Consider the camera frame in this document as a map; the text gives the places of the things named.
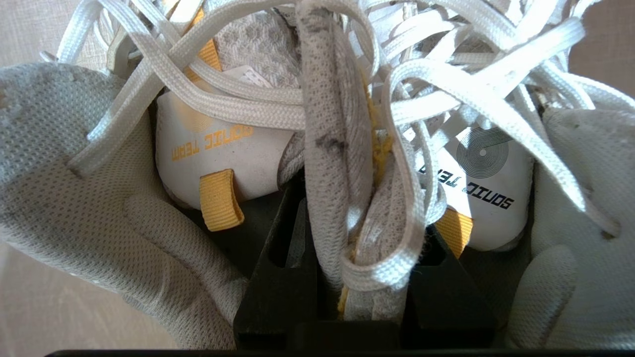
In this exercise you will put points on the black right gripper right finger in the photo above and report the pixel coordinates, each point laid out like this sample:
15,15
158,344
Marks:
446,307

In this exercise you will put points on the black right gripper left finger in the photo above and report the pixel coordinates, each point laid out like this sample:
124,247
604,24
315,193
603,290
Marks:
278,297

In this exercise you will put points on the white sneaker orange insole print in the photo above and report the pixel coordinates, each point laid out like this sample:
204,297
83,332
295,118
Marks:
74,198

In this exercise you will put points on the white sneaker black insole print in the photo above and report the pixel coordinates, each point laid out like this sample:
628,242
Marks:
585,173

